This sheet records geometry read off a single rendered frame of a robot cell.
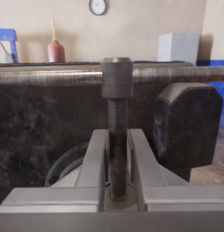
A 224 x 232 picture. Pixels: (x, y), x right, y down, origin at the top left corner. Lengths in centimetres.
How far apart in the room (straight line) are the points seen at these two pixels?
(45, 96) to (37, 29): 339
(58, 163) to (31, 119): 9
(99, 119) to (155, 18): 388
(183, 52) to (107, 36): 154
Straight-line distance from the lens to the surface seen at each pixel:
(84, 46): 362
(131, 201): 18
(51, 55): 73
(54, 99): 30
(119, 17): 384
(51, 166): 35
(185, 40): 381
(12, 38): 319
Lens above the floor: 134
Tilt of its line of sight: 18 degrees down
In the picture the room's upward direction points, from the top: 1 degrees counter-clockwise
